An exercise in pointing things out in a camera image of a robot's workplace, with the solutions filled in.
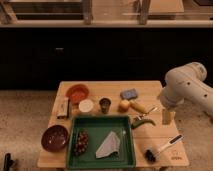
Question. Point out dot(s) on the wooden rectangular block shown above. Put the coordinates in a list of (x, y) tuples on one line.
[(63, 108)]

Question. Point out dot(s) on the metal fork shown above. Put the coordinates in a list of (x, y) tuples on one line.
[(145, 114)]

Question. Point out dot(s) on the wooden table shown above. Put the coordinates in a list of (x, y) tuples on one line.
[(146, 136)]

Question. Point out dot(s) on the bunch of dark grapes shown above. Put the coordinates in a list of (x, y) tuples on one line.
[(81, 143)]

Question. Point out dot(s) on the blue sponge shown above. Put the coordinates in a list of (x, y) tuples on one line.
[(129, 94)]

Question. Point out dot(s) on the yellow apple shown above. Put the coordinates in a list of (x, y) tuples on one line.
[(124, 105)]

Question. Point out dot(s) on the black object on floor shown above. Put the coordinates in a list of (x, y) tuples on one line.
[(8, 162)]

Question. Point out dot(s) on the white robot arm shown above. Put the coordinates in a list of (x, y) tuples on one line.
[(187, 82)]

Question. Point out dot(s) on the orange plate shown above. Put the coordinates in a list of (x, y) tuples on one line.
[(77, 93)]

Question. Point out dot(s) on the white handled dish brush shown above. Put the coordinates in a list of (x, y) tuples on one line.
[(152, 153)]

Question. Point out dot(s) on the dark red bowl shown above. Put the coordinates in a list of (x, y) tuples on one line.
[(55, 138)]

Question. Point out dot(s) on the green plastic tray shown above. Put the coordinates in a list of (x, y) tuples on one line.
[(98, 128)]

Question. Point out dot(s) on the white round lid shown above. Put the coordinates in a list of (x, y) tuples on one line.
[(86, 106)]

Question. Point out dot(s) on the dark metal cup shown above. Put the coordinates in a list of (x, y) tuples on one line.
[(105, 105)]

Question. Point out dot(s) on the wooden gripper block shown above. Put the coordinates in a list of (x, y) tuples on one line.
[(167, 116)]

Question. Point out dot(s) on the grey folded cloth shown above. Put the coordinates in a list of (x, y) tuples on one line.
[(110, 145)]

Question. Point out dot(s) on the wooden shelf frame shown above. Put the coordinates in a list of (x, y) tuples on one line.
[(107, 13)]

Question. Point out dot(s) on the green chili pepper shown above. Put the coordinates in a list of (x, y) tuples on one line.
[(138, 123)]

